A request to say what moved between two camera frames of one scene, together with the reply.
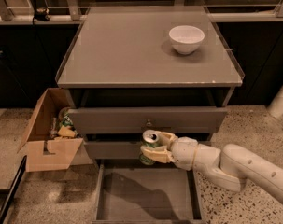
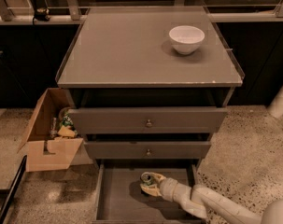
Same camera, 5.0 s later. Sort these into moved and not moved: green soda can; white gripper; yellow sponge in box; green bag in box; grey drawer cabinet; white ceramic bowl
Moved: white gripper; green soda can
Not moved: yellow sponge in box; green bag in box; grey drawer cabinet; white ceramic bowl
